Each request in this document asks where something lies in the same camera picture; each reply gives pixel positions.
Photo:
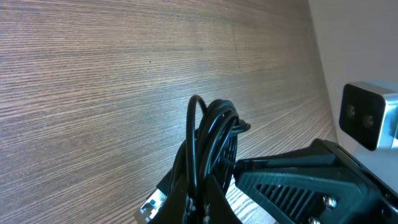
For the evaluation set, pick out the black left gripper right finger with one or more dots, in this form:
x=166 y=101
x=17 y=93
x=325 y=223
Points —
x=217 y=208

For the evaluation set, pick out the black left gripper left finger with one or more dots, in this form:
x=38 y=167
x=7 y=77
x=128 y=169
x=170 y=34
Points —
x=173 y=210

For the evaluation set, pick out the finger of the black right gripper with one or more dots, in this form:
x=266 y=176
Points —
x=322 y=183

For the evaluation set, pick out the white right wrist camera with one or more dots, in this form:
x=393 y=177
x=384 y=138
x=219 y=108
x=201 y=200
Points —
x=369 y=114

